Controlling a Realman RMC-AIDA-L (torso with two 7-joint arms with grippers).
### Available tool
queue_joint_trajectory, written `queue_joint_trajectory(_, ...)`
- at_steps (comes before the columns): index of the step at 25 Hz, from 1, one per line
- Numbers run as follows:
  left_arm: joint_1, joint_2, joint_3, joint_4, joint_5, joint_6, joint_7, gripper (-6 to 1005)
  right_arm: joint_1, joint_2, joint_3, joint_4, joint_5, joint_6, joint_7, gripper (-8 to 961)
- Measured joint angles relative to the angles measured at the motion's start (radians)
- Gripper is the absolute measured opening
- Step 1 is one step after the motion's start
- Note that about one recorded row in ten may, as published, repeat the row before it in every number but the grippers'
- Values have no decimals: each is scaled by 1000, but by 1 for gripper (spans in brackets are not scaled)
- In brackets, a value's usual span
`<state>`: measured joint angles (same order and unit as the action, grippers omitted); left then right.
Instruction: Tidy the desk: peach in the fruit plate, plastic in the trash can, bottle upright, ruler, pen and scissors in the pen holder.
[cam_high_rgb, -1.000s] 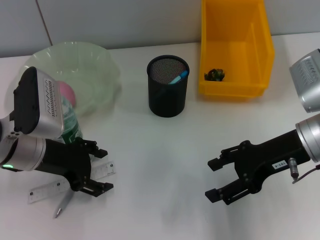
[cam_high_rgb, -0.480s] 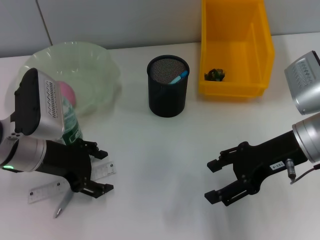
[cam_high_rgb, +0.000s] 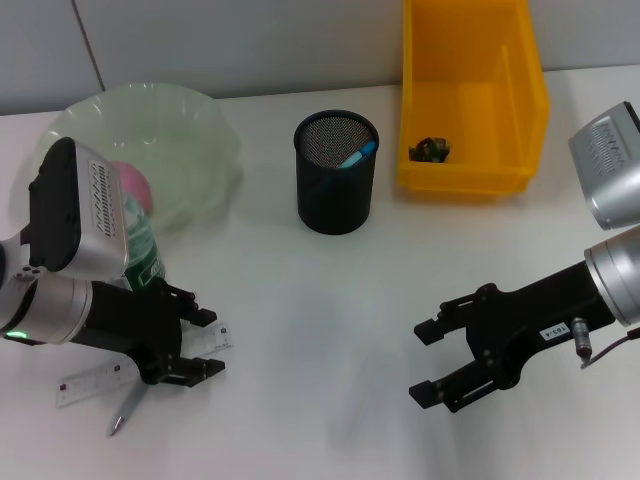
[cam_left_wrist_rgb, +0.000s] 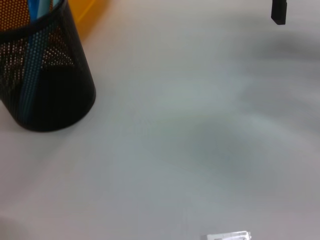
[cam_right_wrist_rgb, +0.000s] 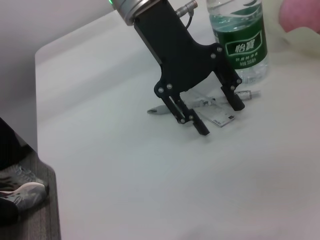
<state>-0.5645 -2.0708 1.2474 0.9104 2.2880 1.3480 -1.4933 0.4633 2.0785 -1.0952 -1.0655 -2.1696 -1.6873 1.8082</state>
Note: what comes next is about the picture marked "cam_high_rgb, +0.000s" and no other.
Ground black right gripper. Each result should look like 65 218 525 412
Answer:
407 261 617 415

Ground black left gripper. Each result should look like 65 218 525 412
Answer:
81 276 227 390

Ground silver grey pen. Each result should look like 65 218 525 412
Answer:
107 383 147 437

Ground transparent plastic ruler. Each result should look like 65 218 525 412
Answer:
55 323 235 409

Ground clear water bottle green label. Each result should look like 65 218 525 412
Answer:
121 192 167 294

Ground pink peach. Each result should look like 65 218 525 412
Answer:
112 161 154 214

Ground green plastic wrapper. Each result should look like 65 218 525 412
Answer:
408 135 452 164

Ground blue scissors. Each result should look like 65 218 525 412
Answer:
339 140 377 170

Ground black mesh pen holder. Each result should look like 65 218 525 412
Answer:
293 110 381 236

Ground pale green wavy fruit plate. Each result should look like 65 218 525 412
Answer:
34 82 244 234

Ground yellow plastic bin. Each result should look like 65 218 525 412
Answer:
397 0 551 197

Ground right gripper cable with connector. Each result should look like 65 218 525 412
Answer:
572 316 640 371

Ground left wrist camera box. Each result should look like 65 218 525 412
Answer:
27 137 130 281

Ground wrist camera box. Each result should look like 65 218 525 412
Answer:
567 102 640 232
27 137 130 281

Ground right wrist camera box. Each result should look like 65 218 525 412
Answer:
567 102 640 232

